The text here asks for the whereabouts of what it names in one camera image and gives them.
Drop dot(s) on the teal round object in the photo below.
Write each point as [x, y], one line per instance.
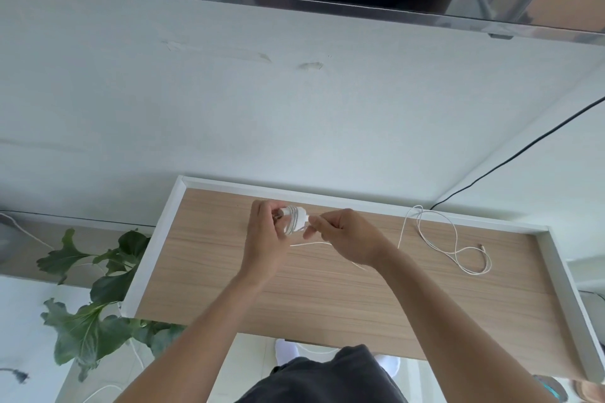
[550, 389]

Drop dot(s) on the person's left hand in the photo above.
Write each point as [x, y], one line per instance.
[259, 247]

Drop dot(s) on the white slipper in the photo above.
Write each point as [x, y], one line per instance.
[287, 351]
[390, 366]

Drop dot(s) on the person's left forearm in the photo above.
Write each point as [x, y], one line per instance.
[198, 346]

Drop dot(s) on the black plug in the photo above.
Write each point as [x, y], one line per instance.
[16, 375]

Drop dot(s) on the person's right fingers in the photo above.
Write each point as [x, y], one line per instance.
[326, 221]

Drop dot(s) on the person's left fingers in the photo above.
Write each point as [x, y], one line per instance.
[264, 211]

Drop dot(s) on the person's right hand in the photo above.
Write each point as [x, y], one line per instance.
[352, 237]

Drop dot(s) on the white round device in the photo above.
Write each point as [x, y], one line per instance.
[294, 218]

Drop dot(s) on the dark grey shirt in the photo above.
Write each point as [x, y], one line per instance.
[326, 379]

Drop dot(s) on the low wooden cabinet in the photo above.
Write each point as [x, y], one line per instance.
[42, 247]

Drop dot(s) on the person's right forearm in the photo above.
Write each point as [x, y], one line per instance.
[453, 332]

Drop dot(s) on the green leafy plant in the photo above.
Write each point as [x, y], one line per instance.
[94, 322]

